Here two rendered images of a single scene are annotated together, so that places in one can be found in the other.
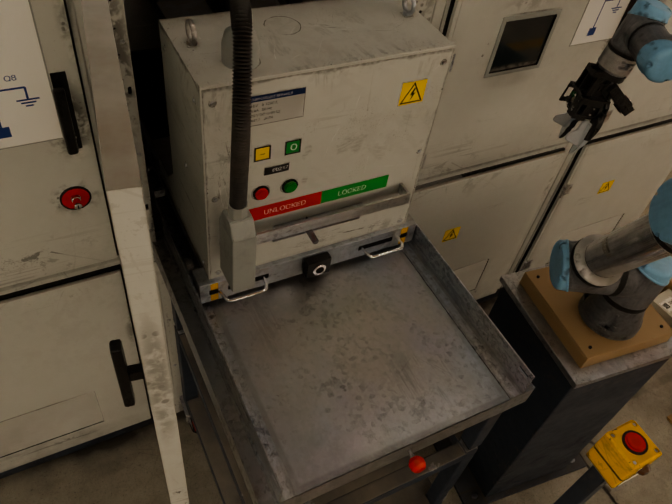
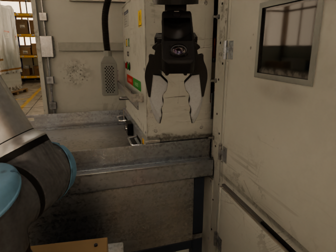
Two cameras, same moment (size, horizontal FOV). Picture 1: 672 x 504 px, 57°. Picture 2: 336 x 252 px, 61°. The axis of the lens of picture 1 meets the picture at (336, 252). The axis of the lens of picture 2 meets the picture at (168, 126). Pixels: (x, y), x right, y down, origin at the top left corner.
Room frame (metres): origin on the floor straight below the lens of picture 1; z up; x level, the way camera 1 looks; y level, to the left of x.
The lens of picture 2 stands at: (1.42, -0.98, 1.22)
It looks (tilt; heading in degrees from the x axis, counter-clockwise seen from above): 16 degrees down; 108
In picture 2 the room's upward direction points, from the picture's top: straight up
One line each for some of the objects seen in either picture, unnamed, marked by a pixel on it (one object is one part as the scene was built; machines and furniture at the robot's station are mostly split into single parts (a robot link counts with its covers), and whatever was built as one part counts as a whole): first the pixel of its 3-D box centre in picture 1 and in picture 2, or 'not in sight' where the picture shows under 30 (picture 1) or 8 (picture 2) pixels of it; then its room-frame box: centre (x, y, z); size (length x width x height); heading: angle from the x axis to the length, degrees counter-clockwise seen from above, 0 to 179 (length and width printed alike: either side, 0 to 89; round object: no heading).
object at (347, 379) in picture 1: (332, 318); (105, 147); (0.84, -0.02, 0.82); 0.68 x 0.62 x 0.06; 34
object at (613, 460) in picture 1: (623, 453); not in sight; (0.62, -0.63, 0.85); 0.08 x 0.08 x 0.10; 34
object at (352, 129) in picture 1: (325, 175); (131, 65); (0.94, 0.05, 1.15); 0.48 x 0.01 x 0.48; 124
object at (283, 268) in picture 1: (310, 254); (137, 127); (0.95, 0.06, 0.90); 0.54 x 0.05 x 0.06; 124
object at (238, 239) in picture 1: (237, 245); (109, 75); (0.77, 0.18, 1.09); 0.08 x 0.05 x 0.17; 34
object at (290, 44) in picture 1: (274, 100); (193, 63); (1.15, 0.19, 1.15); 0.51 x 0.50 x 0.48; 34
